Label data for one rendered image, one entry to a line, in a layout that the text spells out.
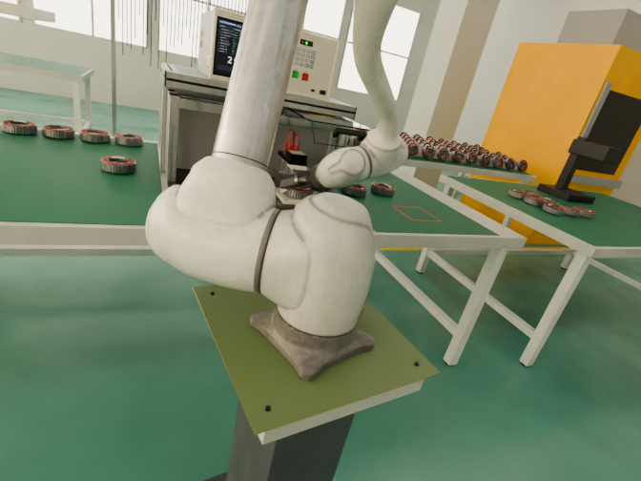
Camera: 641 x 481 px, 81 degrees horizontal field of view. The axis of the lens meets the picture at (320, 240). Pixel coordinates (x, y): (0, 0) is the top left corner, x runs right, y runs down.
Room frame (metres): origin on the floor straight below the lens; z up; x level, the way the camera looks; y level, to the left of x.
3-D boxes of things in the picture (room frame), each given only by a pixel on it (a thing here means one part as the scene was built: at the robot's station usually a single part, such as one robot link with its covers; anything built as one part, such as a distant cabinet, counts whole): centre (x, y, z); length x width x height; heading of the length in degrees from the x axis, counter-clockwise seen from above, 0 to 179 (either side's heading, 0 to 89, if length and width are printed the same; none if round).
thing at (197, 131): (1.51, 0.35, 0.92); 0.66 x 0.01 x 0.30; 118
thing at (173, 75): (1.57, 0.38, 1.09); 0.68 x 0.44 x 0.05; 118
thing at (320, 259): (0.60, -0.01, 0.92); 0.18 x 0.16 x 0.22; 88
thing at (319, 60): (1.58, 0.37, 1.22); 0.44 x 0.39 x 0.20; 118
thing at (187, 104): (1.37, 0.28, 1.03); 0.62 x 0.01 x 0.03; 118
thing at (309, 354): (0.61, -0.04, 0.78); 0.22 x 0.18 x 0.06; 137
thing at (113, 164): (1.27, 0.76, 0.77); 0.11 x 0.11 x 0.04
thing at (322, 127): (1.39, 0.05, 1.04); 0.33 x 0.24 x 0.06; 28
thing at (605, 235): (2.56, -1.78, 0.37); 1.85 x 1.10 x 0.75; 118
